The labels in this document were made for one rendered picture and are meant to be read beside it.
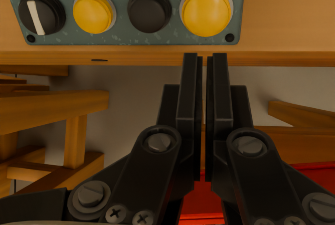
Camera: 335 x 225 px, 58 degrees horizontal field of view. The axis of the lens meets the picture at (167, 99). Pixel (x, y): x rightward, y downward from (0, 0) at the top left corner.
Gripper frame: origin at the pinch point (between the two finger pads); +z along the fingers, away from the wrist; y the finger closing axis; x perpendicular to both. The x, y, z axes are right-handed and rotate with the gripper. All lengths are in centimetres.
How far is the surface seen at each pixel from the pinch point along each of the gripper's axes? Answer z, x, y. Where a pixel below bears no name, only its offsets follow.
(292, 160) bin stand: 13.3, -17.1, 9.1
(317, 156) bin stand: 13.6, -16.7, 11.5
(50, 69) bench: 74, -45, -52
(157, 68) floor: 87, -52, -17
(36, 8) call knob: 8.7, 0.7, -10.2
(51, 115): 43, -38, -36
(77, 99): 57, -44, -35
